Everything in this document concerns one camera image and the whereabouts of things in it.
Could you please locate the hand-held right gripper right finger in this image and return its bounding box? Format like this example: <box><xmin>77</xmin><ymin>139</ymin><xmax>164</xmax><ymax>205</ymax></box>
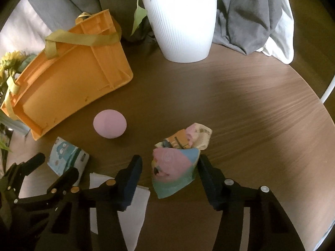
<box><xmin>197</xmin><ymin>155</ymin><xmax>307</xmax><ymax>251</ymax></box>

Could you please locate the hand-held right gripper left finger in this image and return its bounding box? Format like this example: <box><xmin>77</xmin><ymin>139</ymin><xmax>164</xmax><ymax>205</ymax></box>
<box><xmin>37</xmin><ymin>155</ymin><xmax>143</xmax><ymax>251</ymax></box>

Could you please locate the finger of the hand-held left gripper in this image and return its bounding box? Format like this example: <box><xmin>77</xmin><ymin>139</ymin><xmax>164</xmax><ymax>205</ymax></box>
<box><xmin>16</xmin><ymin>167</ymin><xmax>79</xmax><ymax>210</ymax></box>
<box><xmin>0</xmin><ymin>153</ymin><xmax>46</xmax><ymax>202</ymax></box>

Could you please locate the pastel patchwork cloth pouch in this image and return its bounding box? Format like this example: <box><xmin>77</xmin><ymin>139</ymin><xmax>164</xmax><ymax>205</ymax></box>
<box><xmin>151</xmin><ymin>122</ymin><xmax>213</xmax><ymax>199</ymax></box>

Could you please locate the orange crate with yellow handles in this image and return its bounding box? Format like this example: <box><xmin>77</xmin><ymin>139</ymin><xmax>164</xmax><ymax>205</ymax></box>
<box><xmin>0</xmin><ymin>9</ymin><xmax>134</xmax><ymax>141</ymax></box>

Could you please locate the light blue tissue pack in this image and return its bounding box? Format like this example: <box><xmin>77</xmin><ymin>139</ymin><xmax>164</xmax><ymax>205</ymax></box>
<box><xmin>47</xmin><ymin>136</ymin><xmax>90</xmax><ymax>186</ymax></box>

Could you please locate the white folded cloth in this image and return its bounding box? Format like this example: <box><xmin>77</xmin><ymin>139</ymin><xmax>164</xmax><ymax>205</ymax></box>
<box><xmin>89</xmin><ymin>172</ymin><xmax>151</xmax><ymax>251</ymax></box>

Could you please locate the pink egg-shaped sponge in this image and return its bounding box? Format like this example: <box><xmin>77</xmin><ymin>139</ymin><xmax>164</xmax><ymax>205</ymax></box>
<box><xmin>93</xmin><ymin>109</ymin><xmax>128</xmax><ymax>139</ymax></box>

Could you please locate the sunflower bouquet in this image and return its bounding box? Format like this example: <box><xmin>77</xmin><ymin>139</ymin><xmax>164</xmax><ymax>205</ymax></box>
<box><xmin>0</xmin><ymin>50</ymin><xmax>37</xmax><ymax>152</ymax></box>

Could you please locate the beige curtain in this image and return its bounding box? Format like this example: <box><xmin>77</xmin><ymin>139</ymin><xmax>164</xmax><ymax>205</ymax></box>
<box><xmin>0</xmin><ymin>0</ymin><xmax>81</xmax><ymax>66</ymax></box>

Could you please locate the white hoop pipe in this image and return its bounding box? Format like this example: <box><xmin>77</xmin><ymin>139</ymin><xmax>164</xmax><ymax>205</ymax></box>
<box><xmin>320</xmin><ymin>75</ymin><xmax>335</xmax><ymax>104</ymax></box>

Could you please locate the white curtain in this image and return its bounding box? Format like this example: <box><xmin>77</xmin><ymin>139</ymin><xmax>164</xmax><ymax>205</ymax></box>
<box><xmin>260</xmin><ymin>0</ymin><xmax>295</xmax><ymax>65</ymax></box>

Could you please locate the white ribbed plant pot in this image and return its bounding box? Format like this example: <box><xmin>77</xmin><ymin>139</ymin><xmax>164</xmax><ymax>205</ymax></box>
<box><xmin>141</xmin><ymin>0</ymin><xmax>218</xmax><ymax>63</ymax></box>

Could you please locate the grey curtain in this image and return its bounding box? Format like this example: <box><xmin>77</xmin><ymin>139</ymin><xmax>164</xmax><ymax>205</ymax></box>
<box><xmin>58</xmin><ymin>0</ymin><xmax>288</xmax><ymax>56</ymax></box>

